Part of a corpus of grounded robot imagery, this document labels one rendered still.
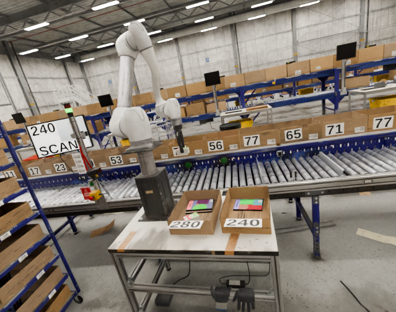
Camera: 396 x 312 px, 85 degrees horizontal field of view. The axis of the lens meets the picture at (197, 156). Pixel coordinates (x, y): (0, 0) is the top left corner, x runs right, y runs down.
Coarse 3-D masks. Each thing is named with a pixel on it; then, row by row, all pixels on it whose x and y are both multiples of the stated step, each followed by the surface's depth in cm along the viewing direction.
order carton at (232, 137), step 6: (216, 132) 253; (222, 132) 252; (228, 132) 251; (234, 132) 250; (204, 138) 241; (210, 138) 256; (216, 138) 226; (222, 138) 225; (228, 138) 224; (234, 138) 223; (204, 144) 230; (228, 144) 226; (216, 150) 230; (222, 150) 229; (228, 150) 228
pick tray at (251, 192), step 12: (228, 192) 155; (240, 192) 156; (252, 192) 154; (264, 192) 151; (228, 204) 151; (264, 204) 145; (228, 216) 140; (240, 216) 137; (252, 216) 135; (264, 216) 133; (228, 228) 124; (240, 228) 122; (252, 228) 120; (264, 228) 118
